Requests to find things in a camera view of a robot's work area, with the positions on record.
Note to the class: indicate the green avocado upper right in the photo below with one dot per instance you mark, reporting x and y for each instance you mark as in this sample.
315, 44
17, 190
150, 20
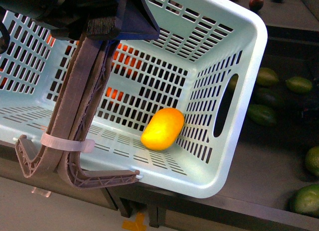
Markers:
299, 85

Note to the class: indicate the green avocado upper left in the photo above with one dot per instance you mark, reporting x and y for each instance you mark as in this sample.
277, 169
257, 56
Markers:
267, 77

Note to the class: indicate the light teal plastic basket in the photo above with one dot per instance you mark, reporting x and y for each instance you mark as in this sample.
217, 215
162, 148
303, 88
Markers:
204, 63

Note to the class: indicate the green avocado right edge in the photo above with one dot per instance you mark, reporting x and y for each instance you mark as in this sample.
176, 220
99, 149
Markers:
312, 160

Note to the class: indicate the white zip tie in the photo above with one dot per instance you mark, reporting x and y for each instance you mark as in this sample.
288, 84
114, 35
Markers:
86, 146

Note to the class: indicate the green avocado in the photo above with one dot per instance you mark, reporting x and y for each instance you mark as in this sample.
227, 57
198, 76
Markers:
299, 85
267, 77
262, 115
305, 201

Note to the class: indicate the green avocado middle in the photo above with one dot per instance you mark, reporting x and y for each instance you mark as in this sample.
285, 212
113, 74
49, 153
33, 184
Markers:
262, 115

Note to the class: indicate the yellow mango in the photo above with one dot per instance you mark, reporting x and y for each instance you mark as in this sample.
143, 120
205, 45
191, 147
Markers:
163, 129

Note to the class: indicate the green avocado bottom right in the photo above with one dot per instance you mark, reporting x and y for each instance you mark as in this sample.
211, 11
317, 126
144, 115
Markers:
305, 201

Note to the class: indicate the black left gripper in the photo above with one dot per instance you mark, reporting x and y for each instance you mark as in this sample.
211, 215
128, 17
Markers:
107, 19

